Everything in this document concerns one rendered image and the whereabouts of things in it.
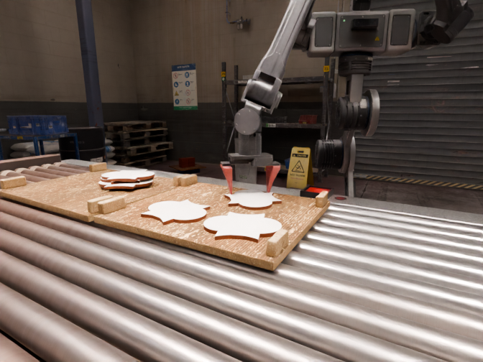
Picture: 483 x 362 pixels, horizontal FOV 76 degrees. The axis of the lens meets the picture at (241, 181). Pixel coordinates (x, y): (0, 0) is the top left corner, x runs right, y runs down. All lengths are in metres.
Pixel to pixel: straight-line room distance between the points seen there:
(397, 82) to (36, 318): 5.20
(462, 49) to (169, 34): 5.04
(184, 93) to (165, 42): 1.10
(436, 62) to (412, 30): 3.89
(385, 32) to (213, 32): 5.19
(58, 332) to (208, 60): 6.14
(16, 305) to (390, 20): 1.41
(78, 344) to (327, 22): 1.31
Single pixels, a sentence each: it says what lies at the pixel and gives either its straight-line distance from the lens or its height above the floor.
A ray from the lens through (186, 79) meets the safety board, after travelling 6.67.
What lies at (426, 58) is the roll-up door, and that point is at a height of 1.83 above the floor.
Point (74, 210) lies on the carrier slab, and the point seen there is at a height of 0.94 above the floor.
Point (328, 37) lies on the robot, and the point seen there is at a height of 1.43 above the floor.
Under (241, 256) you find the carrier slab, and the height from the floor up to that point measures 0.93.
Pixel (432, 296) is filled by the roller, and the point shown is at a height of 0.91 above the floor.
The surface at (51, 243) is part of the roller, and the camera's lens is 0.69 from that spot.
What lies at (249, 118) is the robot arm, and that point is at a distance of 0.67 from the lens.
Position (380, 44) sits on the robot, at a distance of 1.44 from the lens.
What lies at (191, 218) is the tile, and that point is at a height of 0.94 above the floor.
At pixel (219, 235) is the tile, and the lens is 0.53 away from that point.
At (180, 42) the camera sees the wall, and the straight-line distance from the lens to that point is 6.83.
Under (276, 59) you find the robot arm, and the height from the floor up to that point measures 1.26.
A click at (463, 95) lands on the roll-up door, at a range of 5.42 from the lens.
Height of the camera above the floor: 1.16
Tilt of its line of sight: 13 degrees down
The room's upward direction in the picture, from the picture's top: straight up
